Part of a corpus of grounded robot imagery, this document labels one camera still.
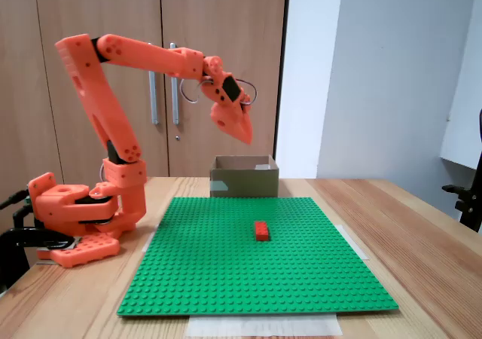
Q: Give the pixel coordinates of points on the red lego block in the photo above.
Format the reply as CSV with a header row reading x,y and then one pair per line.
x,y
262,231

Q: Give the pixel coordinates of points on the masking tape strip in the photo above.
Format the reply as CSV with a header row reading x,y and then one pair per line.
x,y
263,325
356,245
145,247

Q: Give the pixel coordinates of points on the white panel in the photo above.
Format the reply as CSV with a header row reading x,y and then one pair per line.
x,y
463,90

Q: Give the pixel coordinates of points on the black stand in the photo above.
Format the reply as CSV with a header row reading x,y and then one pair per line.
x,y
470,203

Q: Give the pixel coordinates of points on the open cardboard box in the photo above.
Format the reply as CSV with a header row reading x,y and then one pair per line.
x,y
244,184

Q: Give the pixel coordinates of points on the black table clamp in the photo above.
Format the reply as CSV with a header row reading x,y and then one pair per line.
x,y
30,235

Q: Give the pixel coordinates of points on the wooden cabinet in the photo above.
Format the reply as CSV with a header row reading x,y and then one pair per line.
x,y
113,0

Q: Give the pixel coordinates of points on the green lego baseplate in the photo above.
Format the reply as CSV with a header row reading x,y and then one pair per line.
x,y
226,271

